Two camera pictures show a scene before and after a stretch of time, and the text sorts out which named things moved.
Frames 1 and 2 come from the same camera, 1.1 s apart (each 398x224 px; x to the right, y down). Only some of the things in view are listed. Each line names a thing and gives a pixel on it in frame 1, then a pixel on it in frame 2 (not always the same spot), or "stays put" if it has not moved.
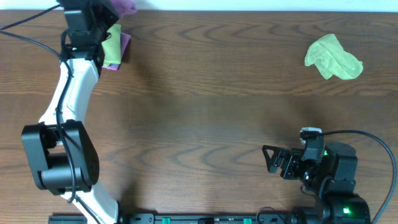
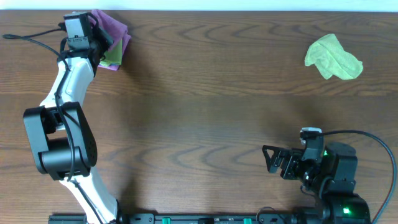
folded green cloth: (111, 46) stays put
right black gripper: (288, 163) stays put
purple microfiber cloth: (125, 7) → (118, 32)
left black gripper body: (104, 16) → (101, 47)
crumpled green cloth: (329, 57) stays put
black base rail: (222, 218) stays put
